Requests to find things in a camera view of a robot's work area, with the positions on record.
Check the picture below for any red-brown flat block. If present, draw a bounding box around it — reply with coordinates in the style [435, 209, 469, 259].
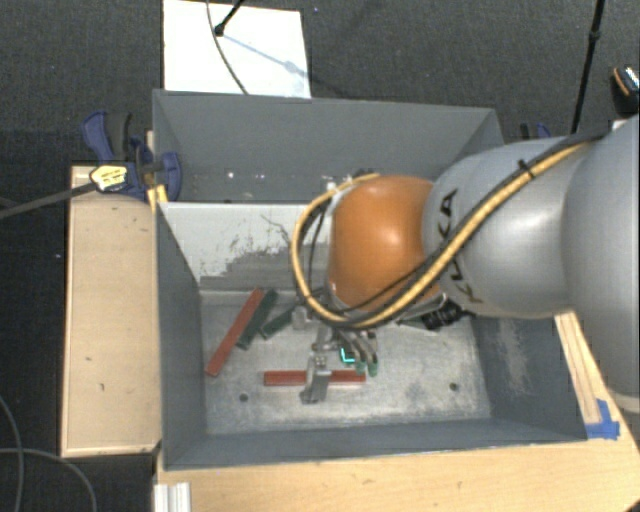
[263, 369, 368, 387]
[204, 287, 267, 378]

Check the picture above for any dark green flat block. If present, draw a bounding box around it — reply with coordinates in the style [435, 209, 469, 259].
[235, 288, 280, 351]
[258, 304, 300, 342]

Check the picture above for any grey metal bin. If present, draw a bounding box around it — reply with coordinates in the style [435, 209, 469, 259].
[151, 88, 589, 472]

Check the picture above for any pale wood flat board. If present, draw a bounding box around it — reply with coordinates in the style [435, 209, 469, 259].
[59, 164, 164, 459]

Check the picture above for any black cylinder on white bracket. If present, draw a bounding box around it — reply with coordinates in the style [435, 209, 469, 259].
[397, 293, 474, 332]

